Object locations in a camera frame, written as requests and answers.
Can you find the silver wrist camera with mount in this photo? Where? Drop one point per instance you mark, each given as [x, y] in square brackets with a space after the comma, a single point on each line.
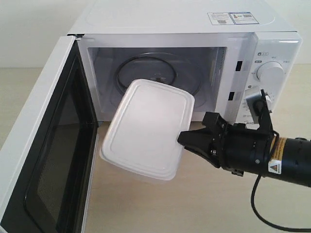
[258, 107]

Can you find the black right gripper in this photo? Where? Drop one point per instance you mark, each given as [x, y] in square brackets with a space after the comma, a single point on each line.
[234, 148]

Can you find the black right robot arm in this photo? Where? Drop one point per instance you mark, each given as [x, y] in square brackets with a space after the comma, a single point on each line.
[290, 160]

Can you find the white plastic food container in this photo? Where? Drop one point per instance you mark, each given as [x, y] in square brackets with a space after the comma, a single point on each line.
[142, 136]

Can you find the white Midea microwave oven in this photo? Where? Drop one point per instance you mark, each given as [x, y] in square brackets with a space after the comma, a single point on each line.
[230, 55]

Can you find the white microwave door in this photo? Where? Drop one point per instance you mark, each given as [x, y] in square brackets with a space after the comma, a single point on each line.
[47, 159]

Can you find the glass turntable plate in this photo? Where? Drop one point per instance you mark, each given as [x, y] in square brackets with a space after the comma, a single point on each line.
[177, 70]

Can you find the blue white warning sticker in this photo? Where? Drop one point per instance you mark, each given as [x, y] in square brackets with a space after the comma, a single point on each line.
[232, 18]

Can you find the white upper power knob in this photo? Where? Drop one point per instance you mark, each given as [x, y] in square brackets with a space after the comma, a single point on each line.
[270, 70]

